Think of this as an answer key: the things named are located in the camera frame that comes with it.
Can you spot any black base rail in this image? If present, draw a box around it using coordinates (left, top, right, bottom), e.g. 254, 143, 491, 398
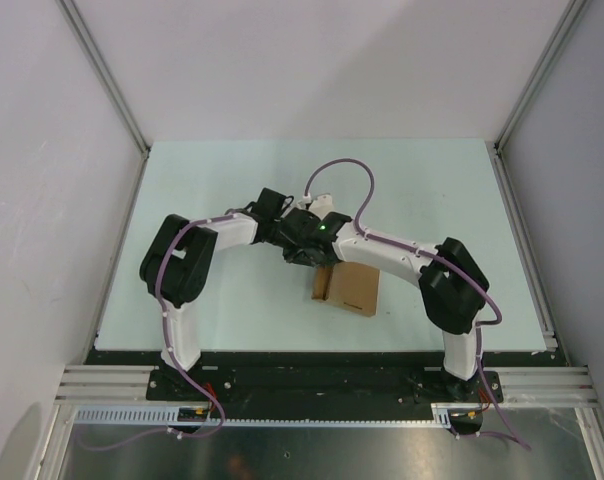
146, 351, 504, 420

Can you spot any left aluminium frame post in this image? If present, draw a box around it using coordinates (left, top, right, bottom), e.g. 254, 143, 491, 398
55, 0, 152, 154

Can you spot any purple cable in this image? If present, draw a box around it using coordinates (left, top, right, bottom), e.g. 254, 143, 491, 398
74, 212, 243, 452
304, 157, 532, 451

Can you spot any aluminium frame post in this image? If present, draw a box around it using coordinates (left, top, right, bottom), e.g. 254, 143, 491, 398
55, 0, 152, 154
493, 0, 591, 150

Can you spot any brown cardboard express box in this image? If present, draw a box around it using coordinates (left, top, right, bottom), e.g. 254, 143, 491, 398
311, 262, 380, 317

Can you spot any right aluminium frame post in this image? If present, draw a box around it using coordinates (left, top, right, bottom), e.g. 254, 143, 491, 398
493, 0, 591, 150

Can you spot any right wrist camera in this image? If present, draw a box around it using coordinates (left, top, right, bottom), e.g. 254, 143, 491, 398
299, 194, 334, 220

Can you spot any grey slotted cable duct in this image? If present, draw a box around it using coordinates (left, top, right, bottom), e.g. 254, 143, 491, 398
75, 404, 480, 428

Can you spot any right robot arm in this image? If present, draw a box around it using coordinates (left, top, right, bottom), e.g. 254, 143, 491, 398
275, 208, 489, 401

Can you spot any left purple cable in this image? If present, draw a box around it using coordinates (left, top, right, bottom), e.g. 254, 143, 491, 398
74, 212, 243, 452

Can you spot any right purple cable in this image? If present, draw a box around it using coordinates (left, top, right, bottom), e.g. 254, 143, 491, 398
304, 157, 532, 451

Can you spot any aluminium extrusion crossbar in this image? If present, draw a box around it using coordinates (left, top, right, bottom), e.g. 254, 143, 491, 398
54, 365, 599, 408

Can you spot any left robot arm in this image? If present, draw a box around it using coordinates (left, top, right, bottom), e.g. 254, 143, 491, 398
139, 188, 293, 400

